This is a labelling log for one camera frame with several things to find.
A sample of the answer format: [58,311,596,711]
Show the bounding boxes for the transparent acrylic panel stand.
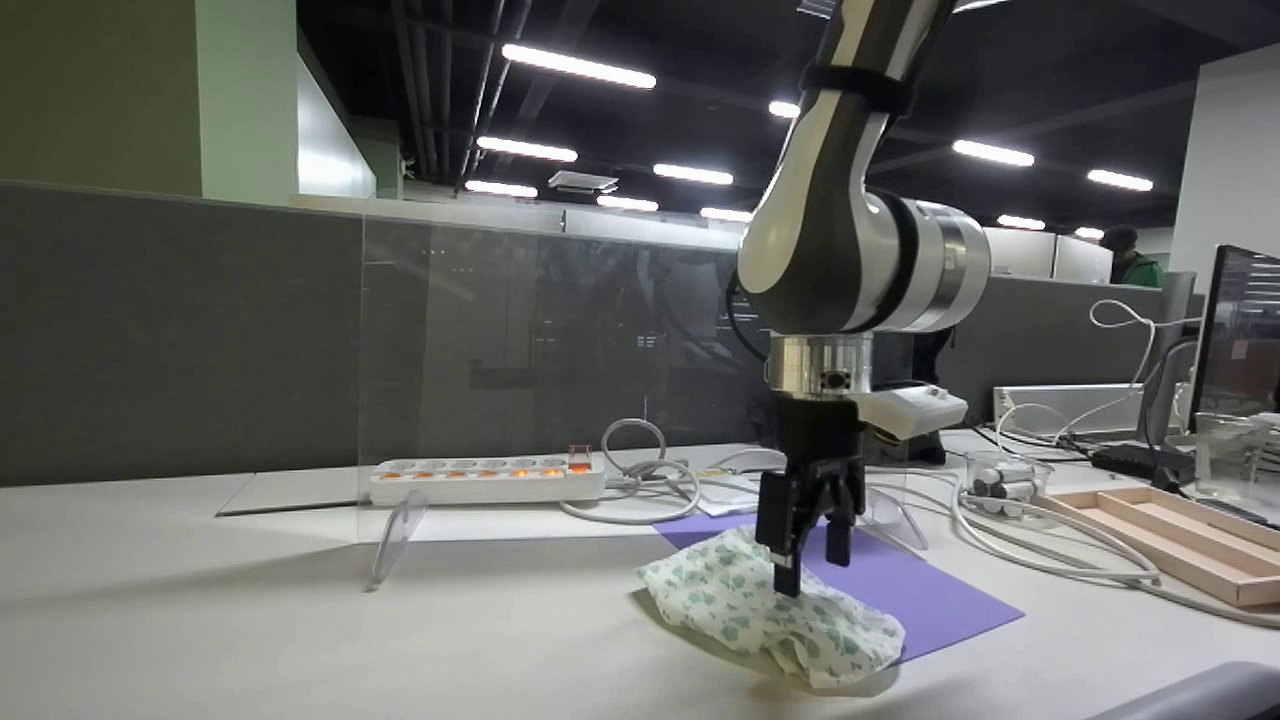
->
[352,212,940,596]

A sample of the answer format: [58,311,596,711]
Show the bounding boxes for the white looped cable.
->
[556,411,793,529]

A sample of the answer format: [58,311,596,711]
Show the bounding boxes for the grey monitor stand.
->
[1086,268,1200,491]

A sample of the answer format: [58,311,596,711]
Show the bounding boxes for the white power strip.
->
[362,451,609,514]

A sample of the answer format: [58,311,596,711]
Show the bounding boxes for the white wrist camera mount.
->
[854,381,973,446]

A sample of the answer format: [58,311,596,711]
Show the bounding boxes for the wooden tray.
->
[1039,480,1280,614]

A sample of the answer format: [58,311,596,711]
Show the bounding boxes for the white green patterned cloth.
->
[630,529,912,695]

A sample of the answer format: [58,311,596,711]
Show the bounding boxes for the white cabinet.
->
[978,223,1115,290]

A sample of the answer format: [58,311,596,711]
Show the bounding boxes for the black computer monitor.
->
[1188,241,1280,431]

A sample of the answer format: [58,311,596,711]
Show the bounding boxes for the white flat box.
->
[988,381,1147,446]

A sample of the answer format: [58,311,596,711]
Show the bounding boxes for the purple mat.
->
[652,510,1027,669]

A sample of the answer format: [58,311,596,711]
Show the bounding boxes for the person in green shirt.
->
[1105,223,1164,290]

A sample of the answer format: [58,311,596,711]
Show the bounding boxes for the white cable adapter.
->
[964,465,1052,522]

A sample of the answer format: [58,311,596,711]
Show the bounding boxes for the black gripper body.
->
[774,391,870,483]

